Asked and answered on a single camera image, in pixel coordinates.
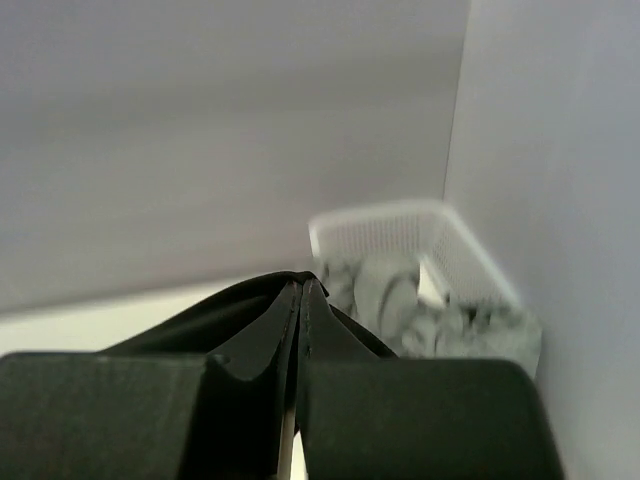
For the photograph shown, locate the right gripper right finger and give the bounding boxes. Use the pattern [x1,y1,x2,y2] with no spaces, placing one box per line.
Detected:
[298,280,565,479]

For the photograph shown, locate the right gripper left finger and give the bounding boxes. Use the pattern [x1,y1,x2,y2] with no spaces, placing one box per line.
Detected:
[0,282,297,480]

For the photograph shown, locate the black t shirt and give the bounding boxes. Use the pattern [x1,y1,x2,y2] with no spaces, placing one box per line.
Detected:
[102,271,395,364]

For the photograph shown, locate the grey t shirt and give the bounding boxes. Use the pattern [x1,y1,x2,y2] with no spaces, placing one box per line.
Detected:
[320,253,542,377]

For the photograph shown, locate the white plastic basket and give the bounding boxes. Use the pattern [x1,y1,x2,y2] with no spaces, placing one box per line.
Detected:
[308,199,521,307]

